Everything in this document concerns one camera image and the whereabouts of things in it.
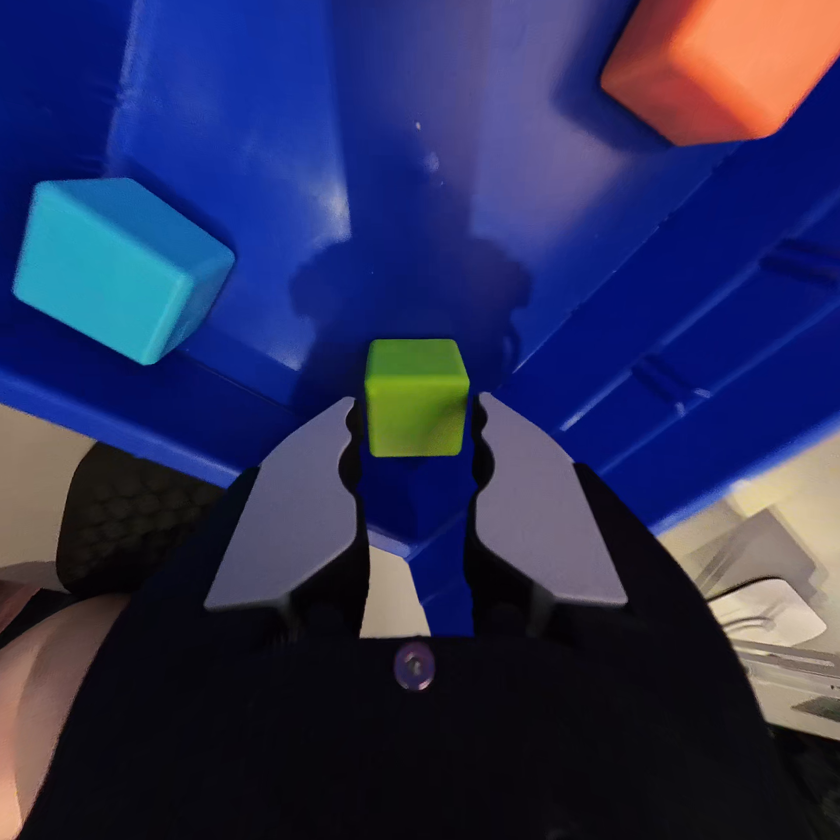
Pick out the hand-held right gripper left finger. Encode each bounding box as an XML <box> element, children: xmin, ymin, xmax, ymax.
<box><xmin>204</xmin><ymin>398</ymin><xmax>371</xmax><ymax>631</ymax></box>

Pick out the blue plastic bin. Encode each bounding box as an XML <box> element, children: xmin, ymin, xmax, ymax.
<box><xmin>0</xmin><ymin>0</ymin><xmax>840</xmax><ymax>640</ymax></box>

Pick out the green magnetic cube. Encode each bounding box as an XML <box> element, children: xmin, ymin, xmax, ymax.
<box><xmin>363</xmin><ymin>339</ymin><xmax>471</xmax><ymax>460</ymax></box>

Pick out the black textured mat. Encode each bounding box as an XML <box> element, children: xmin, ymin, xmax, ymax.
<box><xmin>56</xmin><ymin>444</ymin><xmax>227</xmax><ymax>598</ymax></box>

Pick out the orange magnetic cube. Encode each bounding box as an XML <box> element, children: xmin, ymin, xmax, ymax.
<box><xmin>600</xmin><ymin>0</ymin><xmax>840</xmax><ymax>147</ymax></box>

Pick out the teal magnetic cube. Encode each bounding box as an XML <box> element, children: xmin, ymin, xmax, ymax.
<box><xmin>14</xmin><ymin>178</ymin><xmax>237</xmax><ymax>367</ymax></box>

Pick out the white sign stand base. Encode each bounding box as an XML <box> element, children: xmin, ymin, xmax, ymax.
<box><xmin>676</xmin><ymin>510</ymin><xmax>840</xmax><ymax>725</ymax></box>

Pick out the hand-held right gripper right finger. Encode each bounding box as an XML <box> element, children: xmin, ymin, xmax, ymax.
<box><xmin>462</xmin><ymin>392</ymin><xmax>628</xmax><ymax>634</ymax></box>

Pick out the person's maroon clothing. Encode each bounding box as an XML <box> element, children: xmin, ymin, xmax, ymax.
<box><xmin>0</xmin><ymin>562</ymin><xmax>132</xmax><ymax>840</ymax></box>

